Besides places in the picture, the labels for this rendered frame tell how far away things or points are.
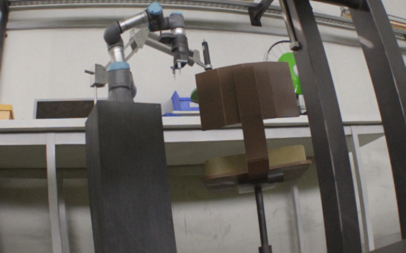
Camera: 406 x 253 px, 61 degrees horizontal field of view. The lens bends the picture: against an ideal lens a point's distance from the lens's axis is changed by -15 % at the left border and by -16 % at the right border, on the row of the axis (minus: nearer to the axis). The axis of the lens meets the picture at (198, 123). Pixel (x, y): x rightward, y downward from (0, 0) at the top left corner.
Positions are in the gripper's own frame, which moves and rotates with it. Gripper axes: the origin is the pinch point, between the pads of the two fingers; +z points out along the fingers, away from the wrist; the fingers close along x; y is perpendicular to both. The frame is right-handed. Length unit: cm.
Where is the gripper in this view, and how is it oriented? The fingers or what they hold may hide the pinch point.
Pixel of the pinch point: (177, 77)
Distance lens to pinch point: 166.9
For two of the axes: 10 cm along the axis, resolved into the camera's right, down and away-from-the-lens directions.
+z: 1.1, 9.5, -3.0
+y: 8.9, 0.4, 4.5
